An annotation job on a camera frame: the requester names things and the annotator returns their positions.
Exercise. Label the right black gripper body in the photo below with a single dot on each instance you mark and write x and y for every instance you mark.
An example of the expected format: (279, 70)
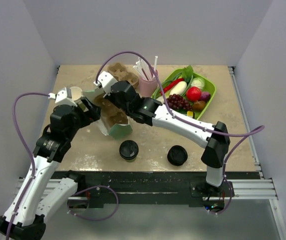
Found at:
(111, 98)

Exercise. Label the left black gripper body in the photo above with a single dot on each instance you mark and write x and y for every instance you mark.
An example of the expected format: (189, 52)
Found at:
(82, 118)

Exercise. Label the printed paper takeout bag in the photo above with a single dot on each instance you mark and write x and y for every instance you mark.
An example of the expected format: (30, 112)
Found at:
(117, 131)

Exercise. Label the black plastic cup lid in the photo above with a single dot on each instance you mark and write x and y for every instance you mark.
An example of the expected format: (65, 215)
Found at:
(128, 148)

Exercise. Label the green paper coffee cup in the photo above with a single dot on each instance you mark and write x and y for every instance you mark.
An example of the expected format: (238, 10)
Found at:
(129, 159)

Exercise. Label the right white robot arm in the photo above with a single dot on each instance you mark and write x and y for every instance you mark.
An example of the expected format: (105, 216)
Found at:
(146, 110)

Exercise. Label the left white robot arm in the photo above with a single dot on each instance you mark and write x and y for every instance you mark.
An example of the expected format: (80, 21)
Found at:
(26, 217)

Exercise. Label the stack of pulp carriers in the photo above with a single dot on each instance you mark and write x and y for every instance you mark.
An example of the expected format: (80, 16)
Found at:
(121, 73)

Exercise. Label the pink straw holder cup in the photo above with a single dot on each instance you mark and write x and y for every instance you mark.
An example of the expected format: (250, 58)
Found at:
(147, 84)

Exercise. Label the stack of paper cups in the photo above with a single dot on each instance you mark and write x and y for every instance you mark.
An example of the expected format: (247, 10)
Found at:
(76, 93)

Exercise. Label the red chili pepper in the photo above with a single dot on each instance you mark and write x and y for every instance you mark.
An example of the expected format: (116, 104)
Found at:
(172, 84)

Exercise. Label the purple grape bunch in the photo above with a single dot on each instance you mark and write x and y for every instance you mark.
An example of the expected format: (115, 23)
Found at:
(177, 102)

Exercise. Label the white radish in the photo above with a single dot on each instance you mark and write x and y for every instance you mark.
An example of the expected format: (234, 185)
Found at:
(179, 88)

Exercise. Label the green plastic tray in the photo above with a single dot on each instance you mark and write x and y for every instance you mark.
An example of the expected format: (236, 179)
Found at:
(162, 97)

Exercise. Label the green leafy vegetable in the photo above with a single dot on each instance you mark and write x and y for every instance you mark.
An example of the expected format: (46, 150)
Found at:
(187, 74)

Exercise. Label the red tomato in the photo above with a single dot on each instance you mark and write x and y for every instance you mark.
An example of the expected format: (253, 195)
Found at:
(193, 94)

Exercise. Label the green glass bottle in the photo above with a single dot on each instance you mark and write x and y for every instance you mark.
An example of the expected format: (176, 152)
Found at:
(190, 114)

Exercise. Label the green cabbage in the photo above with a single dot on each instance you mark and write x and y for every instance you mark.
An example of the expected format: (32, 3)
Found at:
(198, 82)

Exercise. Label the stack of black lids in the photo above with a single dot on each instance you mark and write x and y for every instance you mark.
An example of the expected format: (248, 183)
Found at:
(177, 155)

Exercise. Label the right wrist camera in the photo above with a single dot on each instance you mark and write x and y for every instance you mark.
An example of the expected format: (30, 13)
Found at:
(104, 82)

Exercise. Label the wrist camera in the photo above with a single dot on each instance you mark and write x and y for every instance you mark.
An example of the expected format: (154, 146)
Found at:
(104, 82)
(63, 97)

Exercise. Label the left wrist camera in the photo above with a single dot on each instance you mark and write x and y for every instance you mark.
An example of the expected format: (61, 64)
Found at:
(63, 97)

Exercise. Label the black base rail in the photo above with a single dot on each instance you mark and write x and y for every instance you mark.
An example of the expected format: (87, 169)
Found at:
(94, 189)

